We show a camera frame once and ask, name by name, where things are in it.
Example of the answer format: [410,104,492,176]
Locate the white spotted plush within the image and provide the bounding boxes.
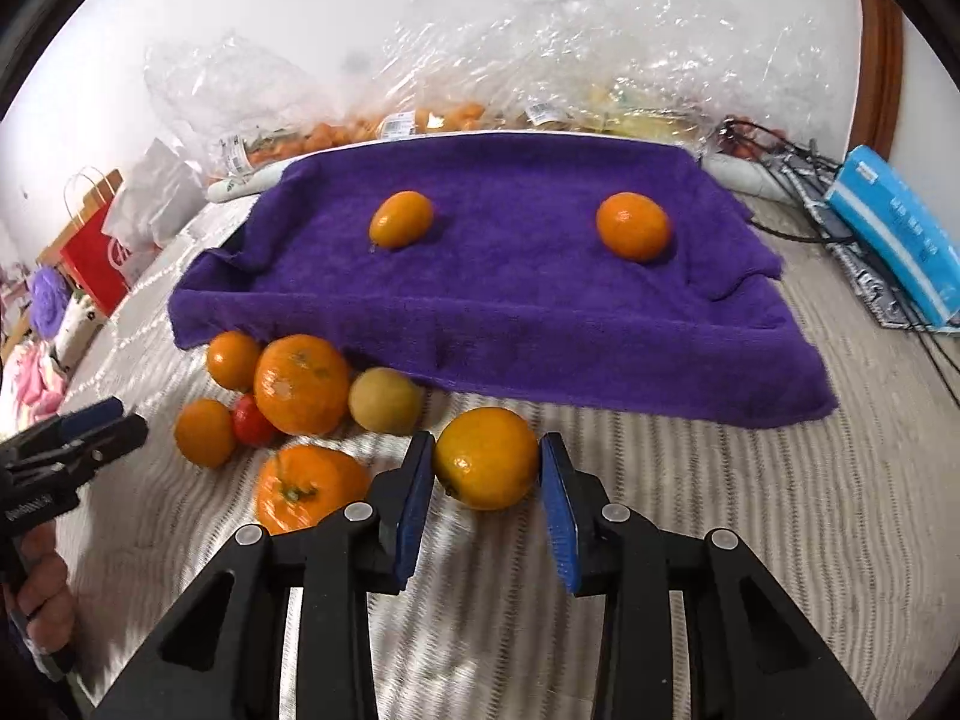
[51,295,112,370]

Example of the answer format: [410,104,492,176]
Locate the pink cloth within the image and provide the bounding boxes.
[0,343,70,432]

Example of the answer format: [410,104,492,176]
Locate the person's left hand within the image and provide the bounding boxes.
[13,523,77,655]

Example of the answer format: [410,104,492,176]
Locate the large bumpy mandarin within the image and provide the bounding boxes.
[253,334,353,437]

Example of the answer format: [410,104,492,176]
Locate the smooth yellow-orange orange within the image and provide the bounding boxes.
[433,407,541,512]

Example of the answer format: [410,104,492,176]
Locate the purple fuzzy cloth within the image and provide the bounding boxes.
[27,265,77,340]

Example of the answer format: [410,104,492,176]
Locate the black and white patterned bag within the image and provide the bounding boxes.
[776,154,955,332]

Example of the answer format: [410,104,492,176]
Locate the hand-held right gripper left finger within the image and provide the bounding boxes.
[94,431,437,720]

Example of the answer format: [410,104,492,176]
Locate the clear bag of red tomatoes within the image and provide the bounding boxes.
[705,11,857,162]

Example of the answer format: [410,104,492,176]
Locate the wooden door frame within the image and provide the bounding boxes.
[853,0,906,166]

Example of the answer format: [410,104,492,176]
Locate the small red tomato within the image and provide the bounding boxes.
[231,394,280,448]

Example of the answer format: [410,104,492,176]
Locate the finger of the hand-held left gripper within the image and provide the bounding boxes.
[13,397,125,452]
[7,414,149,482]

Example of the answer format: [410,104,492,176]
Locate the small orange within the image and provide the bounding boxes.
[206,331,263,392]
[174,399,238,469]

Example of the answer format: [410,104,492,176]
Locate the clear bag of brown fruit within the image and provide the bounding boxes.
[502,0,601,137]

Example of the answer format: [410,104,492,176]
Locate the yellow-green round fruit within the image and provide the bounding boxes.
[348,367,425,434]

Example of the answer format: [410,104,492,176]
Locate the thick black cable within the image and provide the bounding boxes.
[718,116,863,245]

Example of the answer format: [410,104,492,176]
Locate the mandarin with green stem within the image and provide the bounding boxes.
[255,444,371,536]

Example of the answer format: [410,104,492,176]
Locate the white plastic bag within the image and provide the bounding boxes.
[101,137,209,256]

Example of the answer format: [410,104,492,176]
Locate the oval orange kumquat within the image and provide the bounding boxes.
[368,191,436,251]

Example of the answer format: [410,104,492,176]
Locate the clear bag of yellow fruit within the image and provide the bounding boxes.
[581,0,725,158]

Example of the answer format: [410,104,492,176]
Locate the purple towel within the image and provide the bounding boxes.
[166,131,839,427]

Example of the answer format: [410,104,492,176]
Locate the round orange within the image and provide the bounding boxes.
[595,193,672,263]

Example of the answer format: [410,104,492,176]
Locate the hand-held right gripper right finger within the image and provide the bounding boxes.
[539,433,878,720]

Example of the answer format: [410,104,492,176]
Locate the red paper bag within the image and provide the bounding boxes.
[54,167,160,317]

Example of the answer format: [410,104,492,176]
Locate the blue tissue pack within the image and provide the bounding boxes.
[823,144,960,329]

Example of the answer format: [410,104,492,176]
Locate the clear bag of small oranges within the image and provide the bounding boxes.
[145,34,357,175]

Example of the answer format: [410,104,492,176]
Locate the thin black cable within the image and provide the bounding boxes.
[892,292,960,380]

